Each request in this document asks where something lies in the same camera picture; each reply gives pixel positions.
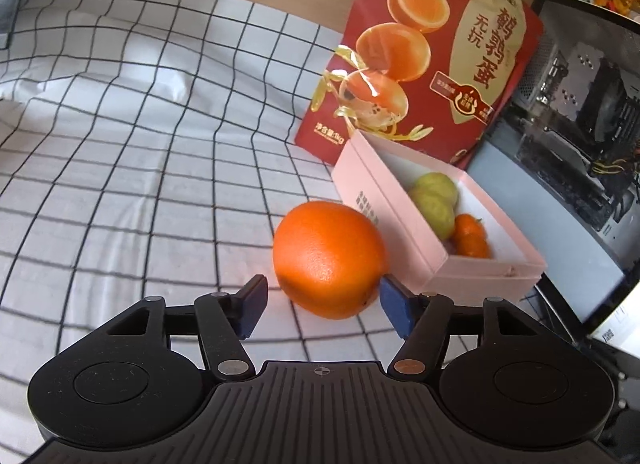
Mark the red snack bag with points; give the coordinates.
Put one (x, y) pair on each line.
(425, 94)

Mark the large orange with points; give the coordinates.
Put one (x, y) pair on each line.
(327, 256)

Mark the green pear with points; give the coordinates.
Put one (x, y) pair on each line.
(437, 185)
(434, 219)

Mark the white black checked cloth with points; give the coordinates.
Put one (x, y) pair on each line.
(125, 144)

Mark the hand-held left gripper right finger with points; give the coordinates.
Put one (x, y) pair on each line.
(395, 306)

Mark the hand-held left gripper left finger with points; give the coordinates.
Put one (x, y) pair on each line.
(254, 304)

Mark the glass-sided computer case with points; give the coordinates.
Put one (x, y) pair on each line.
(565, 144)

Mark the tangerine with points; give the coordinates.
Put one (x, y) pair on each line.
(471, 235)

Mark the yellow flowers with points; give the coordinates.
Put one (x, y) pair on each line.
(617, 0)

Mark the pink cardboard box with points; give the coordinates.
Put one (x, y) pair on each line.
(380, 214)

